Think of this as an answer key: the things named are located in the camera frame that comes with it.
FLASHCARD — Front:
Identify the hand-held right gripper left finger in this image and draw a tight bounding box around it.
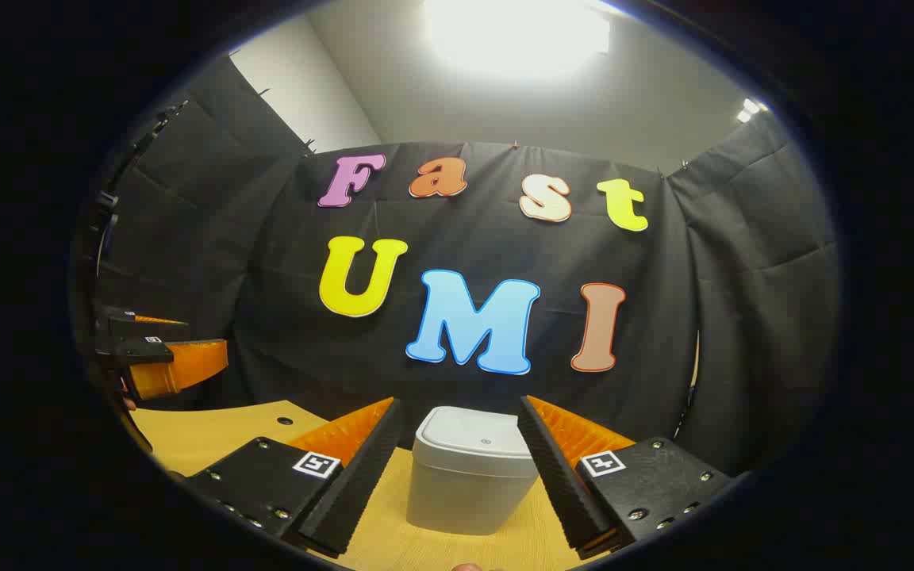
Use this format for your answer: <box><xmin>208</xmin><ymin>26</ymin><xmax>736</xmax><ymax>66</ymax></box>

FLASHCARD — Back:
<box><xmin>183</xmin><ymin>397</ymin><xmax>402</xmax><ymax>560</ymax></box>

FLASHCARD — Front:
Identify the large ceiling light panel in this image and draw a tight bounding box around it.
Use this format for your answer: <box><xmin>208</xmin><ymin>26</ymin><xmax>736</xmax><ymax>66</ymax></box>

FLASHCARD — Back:
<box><xmin>424</xmin><ymin>0</ymin><xmax>611</xmax><ymax>80</ymax></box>

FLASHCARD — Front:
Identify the wooden desktop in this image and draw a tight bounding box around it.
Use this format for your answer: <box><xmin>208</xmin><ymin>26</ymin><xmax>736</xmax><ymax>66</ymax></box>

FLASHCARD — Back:
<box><xmin>130</xmin><ymin>400</ymin><xmax>609</xmax><ymax>571</ymax></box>

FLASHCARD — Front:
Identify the black backdrop cloth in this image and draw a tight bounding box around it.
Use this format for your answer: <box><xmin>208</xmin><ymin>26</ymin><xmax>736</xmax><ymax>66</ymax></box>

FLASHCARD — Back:
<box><xmin>88</xmin><ymin>56</ymin><xmax>843</xmax><ymax>477</ymax></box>

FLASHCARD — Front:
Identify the grey desktop garbage bin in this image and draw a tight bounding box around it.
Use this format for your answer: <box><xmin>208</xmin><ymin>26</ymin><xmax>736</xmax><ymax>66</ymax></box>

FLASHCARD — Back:
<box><xmin>405</xmin><ymin>406</ymin><xmax>541</xmax><ymax>536</ymax></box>

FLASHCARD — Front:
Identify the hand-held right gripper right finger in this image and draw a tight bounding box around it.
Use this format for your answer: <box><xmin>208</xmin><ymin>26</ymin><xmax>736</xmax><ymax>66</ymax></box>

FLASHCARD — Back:
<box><xmin>517</xmin><ymin>395</ymin><xmax>735</xmax><ymax>560</ymax></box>

